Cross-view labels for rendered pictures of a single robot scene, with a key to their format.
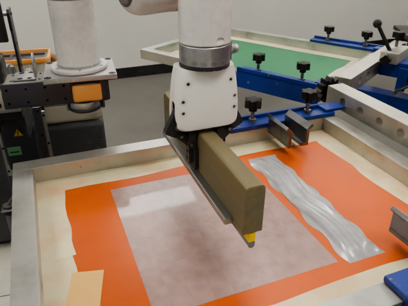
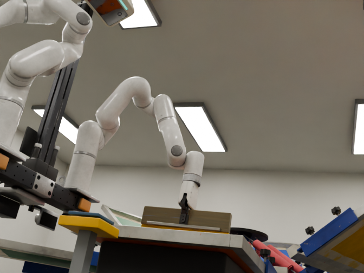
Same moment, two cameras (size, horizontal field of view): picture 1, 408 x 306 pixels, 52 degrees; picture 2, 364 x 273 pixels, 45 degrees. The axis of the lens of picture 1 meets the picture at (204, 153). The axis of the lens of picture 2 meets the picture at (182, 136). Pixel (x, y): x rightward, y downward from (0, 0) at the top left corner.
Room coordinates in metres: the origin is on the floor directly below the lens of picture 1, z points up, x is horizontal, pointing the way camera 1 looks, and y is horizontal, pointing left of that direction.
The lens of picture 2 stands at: (-0.49, 1.28, 0.71)
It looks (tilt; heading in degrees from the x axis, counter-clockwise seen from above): 24 degrees up; 313
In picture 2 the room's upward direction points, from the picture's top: 9 degrees clockwise
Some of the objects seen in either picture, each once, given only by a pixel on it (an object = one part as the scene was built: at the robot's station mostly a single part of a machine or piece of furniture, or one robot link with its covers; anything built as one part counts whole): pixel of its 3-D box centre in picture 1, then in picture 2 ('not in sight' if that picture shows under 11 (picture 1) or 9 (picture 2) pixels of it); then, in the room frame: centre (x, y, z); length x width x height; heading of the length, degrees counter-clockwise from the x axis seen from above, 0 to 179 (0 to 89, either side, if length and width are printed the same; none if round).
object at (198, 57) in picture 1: (209, 50); (192, 180); (0.60, -0.01, 1.27); 0.09 x 0.07 x 0.03; 111
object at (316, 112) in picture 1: (279, 125); not in sight; (0.97, -0.19, 0.98); 0.30 x 0.05 x 0.07; 111
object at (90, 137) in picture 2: not in sight; (89, 141); (0.95, 0.28, 1.37); 0.13 x 0.10 x 0.16; 130
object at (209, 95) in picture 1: (204, 91); (189, 194); (0.60, 0.00, 1.20); 0.10 x 0.08 x 0.11; 111
